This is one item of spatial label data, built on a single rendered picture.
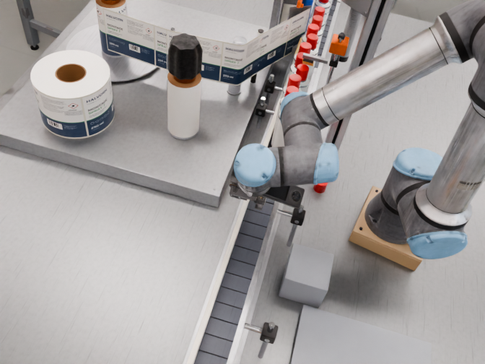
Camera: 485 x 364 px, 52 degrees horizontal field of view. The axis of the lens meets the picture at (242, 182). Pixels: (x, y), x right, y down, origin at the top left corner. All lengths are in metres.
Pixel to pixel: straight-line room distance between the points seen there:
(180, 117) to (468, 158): 0.74
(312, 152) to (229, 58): 0.64
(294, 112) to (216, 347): 0.51
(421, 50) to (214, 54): 0.70
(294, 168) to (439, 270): 0.61
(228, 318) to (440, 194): 0.51
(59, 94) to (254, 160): 0.63
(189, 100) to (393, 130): 0.69
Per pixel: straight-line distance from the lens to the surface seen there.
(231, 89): 1.56
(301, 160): 0.91
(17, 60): 3.23
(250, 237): 1.23
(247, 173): 0.88
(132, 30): 1.57
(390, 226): 1.29
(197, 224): 1.30
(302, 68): 1.38
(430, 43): 0.97
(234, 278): 1.16
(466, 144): 0.97
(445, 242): 1.11
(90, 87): 1.36
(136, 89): 1.57
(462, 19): 0.96
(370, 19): 1.24
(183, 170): 1.34
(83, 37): 1.77
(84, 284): 1.23
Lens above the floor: 1.90
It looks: 50 degrees down
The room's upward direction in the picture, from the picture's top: 10 degrees clockwise
